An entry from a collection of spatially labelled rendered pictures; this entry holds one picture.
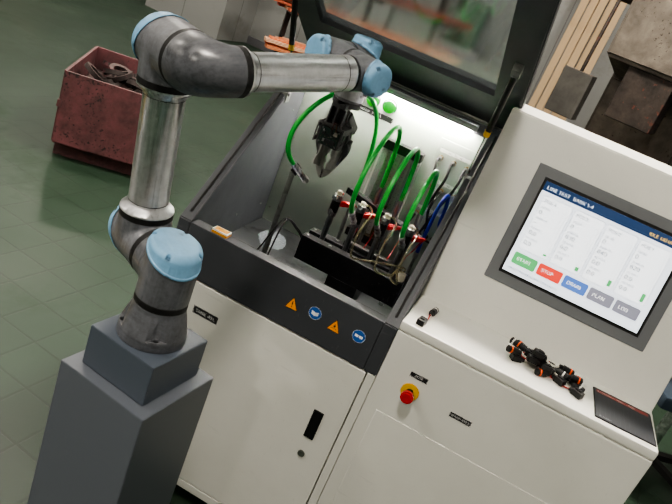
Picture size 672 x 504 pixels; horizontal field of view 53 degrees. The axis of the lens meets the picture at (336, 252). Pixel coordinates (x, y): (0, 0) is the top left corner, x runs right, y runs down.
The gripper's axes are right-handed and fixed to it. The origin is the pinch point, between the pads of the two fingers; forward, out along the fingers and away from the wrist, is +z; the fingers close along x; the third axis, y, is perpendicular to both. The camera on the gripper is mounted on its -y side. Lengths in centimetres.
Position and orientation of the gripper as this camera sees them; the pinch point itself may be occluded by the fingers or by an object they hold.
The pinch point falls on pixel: (322, 172)
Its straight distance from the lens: 175.7
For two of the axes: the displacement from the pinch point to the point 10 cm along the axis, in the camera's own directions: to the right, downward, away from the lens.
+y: -3.4, 2.7, -9.0
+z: -3.4, 8.6, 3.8
